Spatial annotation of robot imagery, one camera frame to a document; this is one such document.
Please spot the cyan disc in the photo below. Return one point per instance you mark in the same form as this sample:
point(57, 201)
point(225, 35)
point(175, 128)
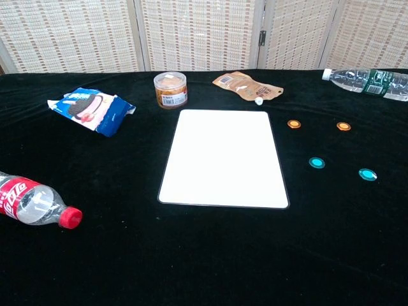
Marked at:
point(317, 163)
point(366, 174)

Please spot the blue Oreo cookie box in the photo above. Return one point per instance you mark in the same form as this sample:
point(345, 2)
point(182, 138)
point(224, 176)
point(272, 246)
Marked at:
point(95, 108)

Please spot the white rectangular board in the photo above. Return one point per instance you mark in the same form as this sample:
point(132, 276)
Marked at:
point(223, 159)

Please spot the green label water bottle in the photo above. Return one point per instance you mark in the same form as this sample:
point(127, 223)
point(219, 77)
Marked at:
point(366, 81)

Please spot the woven bamboo screen panel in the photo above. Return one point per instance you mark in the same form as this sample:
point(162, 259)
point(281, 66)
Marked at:
point(296, 32)
point(197, 32)
point(373, 32)
point(70, 32)

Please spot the red label cola bottle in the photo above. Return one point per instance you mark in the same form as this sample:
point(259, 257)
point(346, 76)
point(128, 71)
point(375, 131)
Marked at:
point(32, 197)

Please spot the black velvet tablecloth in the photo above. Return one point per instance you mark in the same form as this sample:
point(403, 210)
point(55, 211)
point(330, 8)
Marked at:
point(95, 255)

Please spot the orange disc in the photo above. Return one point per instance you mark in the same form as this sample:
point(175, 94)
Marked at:
point(294, 124)
point(343, 126)

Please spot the dark metal screen hinge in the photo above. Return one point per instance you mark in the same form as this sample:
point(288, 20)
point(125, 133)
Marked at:
point(262, 37)

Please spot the clear plastic snack jar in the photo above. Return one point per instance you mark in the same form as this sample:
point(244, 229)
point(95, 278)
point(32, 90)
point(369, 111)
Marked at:
point(170, 92)

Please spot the brown spout pouch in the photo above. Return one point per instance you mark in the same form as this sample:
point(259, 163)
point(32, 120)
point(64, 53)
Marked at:
point(245, 86)

